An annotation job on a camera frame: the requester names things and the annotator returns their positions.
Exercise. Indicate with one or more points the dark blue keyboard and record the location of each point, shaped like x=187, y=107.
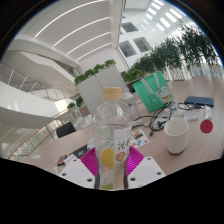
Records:
x=199, y=101

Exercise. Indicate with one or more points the flat round red coaster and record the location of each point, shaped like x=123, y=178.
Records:
x=206, y=126

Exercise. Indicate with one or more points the white cabinet with plants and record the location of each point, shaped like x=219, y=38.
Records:
x=100, y=86

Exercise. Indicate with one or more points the red and black phone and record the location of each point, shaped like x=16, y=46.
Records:
x=62, y=160

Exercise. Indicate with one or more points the white cup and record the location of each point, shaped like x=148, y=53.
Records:
x=176, y=136

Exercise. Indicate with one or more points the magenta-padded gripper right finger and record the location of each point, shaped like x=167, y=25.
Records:
x=146, y=171

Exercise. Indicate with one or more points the black notebook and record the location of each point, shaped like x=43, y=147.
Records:
x=80, y=151

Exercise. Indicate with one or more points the colourful sticker sheet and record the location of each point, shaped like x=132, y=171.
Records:
x=140, y=137

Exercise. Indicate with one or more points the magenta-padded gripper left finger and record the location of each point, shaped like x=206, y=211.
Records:
x=76, y=171

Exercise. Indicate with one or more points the row of green plants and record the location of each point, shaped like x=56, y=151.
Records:
x=173, y=53

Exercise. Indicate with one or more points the small potted green plant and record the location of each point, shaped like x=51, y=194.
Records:
x=75, y=102

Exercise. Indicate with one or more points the black office chair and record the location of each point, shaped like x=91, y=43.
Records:
x=65, y=130

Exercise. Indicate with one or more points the ceiling strip lights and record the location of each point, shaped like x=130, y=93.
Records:
x=76, y=31

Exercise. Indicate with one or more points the green tote bag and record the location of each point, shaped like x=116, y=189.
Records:
x=153, y=91

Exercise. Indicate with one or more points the clear shaker bottle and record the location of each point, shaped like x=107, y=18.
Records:
x=131, y=106

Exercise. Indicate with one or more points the clear lemon drink bottle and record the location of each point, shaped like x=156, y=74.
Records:
x=111, y=133

